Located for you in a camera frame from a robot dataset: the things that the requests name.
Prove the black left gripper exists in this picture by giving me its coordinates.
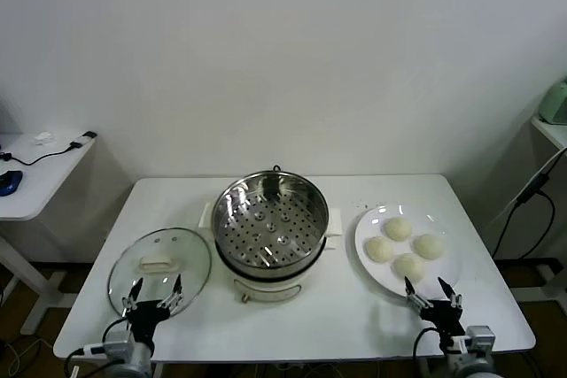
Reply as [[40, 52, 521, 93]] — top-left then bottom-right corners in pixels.
[[121, 274, 184, 347]]

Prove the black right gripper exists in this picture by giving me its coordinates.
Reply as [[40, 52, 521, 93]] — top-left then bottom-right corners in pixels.
[[403, 275, 467, 343]]

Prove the white steamed baozi bun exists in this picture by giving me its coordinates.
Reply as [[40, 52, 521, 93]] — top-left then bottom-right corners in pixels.
[[383, 217, 414, 242], [392, 252, 427, 282], [412, 233, 446, 260], [363, 235, 395, 263]]

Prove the round glass pot lid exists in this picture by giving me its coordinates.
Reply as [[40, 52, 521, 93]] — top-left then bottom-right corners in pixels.
[[107, 227, 213, 321]]

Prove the stainless steel steamer basket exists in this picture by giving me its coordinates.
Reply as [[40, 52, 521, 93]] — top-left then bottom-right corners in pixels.
[[198, 169, 345, 276]]

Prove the white round plate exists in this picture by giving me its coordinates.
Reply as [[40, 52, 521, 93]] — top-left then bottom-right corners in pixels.
[[353, 204, 462, 300]]

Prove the white electric pot base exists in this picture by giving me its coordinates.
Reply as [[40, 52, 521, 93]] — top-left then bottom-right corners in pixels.
[[198, 218, 338, 306]]

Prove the white side table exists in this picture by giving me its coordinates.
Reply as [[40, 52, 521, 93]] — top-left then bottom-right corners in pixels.
[[0, 132, 134, 337]]

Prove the blue computer mouse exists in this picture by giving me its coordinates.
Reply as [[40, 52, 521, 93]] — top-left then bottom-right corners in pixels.
[[0, 170, 23, 197]]

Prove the white side desk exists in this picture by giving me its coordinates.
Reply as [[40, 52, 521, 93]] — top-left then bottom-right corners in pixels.
[[489, 115, 567, 264]]

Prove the mint green appliance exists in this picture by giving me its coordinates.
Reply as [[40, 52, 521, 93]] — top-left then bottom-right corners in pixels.
[[537, 79, 567, 126]]

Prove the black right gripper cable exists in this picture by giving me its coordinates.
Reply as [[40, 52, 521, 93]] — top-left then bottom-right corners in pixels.
[[413, 327, 444, 378]]

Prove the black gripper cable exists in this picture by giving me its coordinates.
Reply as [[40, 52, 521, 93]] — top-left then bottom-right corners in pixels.
[[65, 315, 134, 378], [413, 327, 444, 378]]

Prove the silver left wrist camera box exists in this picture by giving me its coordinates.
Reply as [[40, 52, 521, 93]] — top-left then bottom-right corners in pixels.
[[102, 330, 136, 356]]

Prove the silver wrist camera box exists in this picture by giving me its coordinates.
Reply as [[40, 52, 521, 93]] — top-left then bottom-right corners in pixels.
[[464, 325, 495, 352], [102, 330, 136, 356]]

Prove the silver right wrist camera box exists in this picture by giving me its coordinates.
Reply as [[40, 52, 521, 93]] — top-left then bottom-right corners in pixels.
[[464, 325, 495, 352]]

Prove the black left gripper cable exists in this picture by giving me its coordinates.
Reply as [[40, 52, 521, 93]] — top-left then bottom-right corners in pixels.
[[65, 315, 134, 378]]

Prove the black power adapter cable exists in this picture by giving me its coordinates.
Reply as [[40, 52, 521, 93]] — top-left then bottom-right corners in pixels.
[[491, 151, 567, 260]]

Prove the black cable with adapter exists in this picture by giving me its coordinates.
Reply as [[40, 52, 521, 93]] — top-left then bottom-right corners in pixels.
[[0, 130, 97, 167]]

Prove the thin white cable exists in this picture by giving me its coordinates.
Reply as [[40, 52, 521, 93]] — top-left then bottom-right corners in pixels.
[[491, 145, 567, 224]]

